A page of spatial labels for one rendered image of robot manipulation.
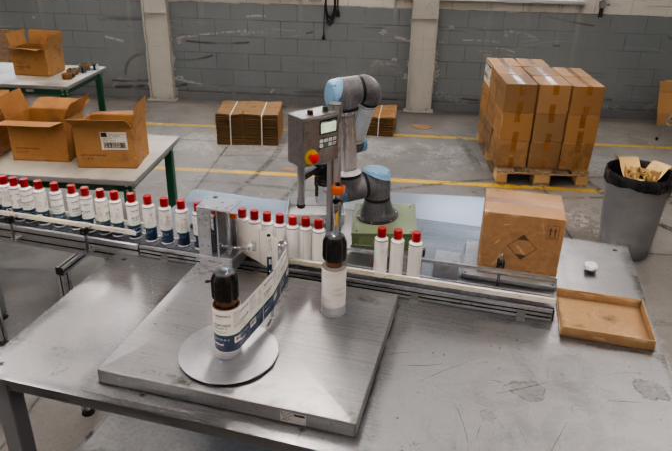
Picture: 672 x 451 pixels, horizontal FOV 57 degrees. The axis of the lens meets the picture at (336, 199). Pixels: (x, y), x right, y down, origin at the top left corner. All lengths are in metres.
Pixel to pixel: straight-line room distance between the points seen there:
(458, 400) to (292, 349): 0.53
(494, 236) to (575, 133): 3.37
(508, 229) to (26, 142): 2.82
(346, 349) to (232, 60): 6.23
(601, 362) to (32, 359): 1.83
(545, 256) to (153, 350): 1.47
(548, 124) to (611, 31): 2.56
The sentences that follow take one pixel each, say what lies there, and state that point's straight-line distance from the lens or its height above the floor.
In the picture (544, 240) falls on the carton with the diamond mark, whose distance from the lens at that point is 2.51.
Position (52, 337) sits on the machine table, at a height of 0.83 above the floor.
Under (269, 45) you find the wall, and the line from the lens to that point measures 7.83.
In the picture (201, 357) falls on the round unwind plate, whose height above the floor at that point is 0.89.
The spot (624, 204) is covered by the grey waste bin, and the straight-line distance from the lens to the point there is 4.60.
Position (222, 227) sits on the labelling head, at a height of 1.05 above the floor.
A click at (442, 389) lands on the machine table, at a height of 0.83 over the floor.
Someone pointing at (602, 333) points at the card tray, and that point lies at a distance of 2.34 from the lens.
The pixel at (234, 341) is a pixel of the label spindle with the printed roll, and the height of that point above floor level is 0.95.
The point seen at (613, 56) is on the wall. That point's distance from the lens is 8.11.
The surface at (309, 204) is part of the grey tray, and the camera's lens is 3.08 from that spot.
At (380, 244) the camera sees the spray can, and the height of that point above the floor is 1.03.
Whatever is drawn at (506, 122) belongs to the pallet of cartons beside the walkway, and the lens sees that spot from 5.62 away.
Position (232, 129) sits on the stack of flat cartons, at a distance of 6.45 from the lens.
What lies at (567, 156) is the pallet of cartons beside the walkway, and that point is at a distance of 5.85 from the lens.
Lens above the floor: 2.13
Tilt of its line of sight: 24 degrees down
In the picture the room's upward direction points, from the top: 1 degrees clockwise
